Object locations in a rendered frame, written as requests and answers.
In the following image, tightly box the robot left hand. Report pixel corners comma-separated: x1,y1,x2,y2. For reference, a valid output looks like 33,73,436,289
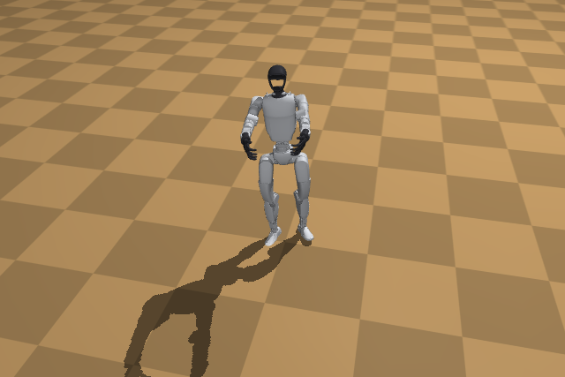
290,129,309,156

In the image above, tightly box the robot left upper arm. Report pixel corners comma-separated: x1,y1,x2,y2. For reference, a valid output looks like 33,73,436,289
294,94,309,121

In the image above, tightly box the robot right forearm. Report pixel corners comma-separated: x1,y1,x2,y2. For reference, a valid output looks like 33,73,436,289
240,114,254,139

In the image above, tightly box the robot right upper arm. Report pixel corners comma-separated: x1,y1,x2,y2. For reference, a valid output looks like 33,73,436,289
247,96,264,126

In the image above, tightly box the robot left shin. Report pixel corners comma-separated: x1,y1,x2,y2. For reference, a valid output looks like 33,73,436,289
296,199,309,229

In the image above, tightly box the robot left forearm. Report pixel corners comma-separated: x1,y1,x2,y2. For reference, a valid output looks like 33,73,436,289
298,109,311,139

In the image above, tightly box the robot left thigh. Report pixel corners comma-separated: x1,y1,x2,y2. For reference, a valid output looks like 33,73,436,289
293,152,311,202

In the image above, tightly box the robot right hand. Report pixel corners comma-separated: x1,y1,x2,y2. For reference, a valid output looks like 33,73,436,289
241,132,257,160

